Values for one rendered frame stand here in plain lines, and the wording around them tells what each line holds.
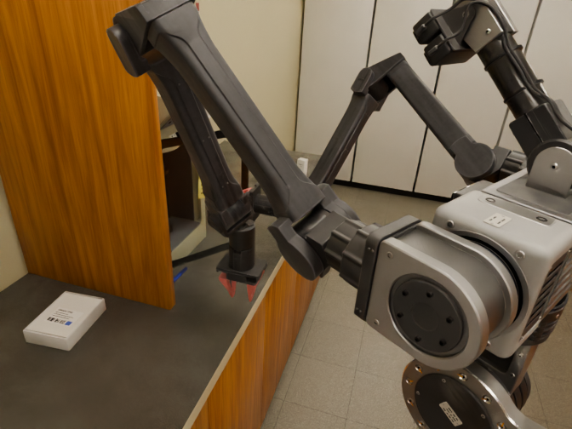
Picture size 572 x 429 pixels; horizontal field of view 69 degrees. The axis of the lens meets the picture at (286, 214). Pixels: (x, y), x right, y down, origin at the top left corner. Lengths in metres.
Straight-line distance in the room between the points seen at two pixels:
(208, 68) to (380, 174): 3.77
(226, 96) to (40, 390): 0.81
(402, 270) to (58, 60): 0.88
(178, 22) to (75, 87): 0.55
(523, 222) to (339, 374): 1.90
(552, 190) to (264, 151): 0.38
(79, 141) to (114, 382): 0.57
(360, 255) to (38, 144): 0.92
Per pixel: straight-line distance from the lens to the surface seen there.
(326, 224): 0.56
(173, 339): 1.16
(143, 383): 1.07
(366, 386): 2.33
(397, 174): 4.25
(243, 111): 0.55
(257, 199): 1.18
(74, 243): 1.31
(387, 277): 0.48
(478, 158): 0.94
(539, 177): 0.64
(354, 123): 1.13
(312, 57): 4.11
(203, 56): 0.56
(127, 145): 1.04
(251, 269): 0.94
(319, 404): 2.21
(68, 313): 1.24
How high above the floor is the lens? 1.74
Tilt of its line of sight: 28 degrees down
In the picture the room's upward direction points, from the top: 3 degrees clockwise
